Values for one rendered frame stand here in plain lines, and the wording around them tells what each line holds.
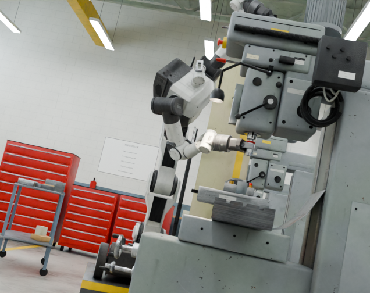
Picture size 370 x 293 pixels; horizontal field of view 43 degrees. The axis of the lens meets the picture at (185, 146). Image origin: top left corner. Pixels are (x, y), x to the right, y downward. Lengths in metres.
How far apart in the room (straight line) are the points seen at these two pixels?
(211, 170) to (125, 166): 7.65
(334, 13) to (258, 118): 0.67
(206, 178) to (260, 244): 1.97
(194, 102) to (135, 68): 9.60
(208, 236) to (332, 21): 1.23
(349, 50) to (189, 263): 1.17
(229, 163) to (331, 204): 2.04
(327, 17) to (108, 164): 9.65
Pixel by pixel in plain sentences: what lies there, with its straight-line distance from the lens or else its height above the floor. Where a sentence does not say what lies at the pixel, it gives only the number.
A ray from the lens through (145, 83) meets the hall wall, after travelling 12.00.
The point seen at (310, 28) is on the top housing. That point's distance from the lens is 2.44.
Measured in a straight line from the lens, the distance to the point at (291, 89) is 2.33.
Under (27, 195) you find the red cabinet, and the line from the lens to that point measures 7.44.
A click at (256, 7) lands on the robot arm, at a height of 1.98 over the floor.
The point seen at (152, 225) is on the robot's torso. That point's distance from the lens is 2.90.
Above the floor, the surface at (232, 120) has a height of 1.35.
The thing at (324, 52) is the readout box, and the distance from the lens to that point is 2.14.
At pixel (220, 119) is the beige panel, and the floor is 1.75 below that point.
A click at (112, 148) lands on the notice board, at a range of 11.75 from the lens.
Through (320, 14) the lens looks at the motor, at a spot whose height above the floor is 1.96.
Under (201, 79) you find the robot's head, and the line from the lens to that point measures 2.56.
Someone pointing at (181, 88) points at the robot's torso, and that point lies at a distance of 2.61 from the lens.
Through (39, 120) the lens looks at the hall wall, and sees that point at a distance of 12.44.
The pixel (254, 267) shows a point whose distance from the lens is 2.17.
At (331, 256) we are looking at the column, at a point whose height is 0.80.
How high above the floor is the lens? 0.81
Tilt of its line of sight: 9 degrees up
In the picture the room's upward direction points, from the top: 12 degrees clockwise
